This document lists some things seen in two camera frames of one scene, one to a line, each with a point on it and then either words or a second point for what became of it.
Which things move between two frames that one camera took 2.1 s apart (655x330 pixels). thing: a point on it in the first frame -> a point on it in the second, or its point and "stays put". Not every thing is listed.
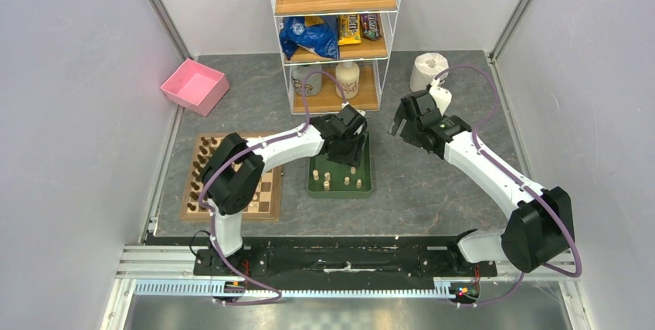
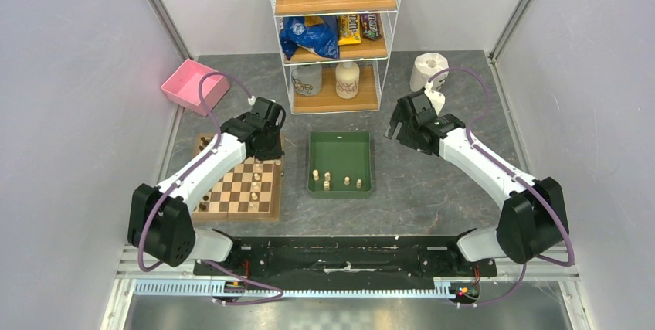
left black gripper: x=354 y=158 -> x=276 y=153
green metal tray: x=327 y=179 stays put
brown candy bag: x=371 y=26 stays put
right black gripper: x=400 y=115 stays put
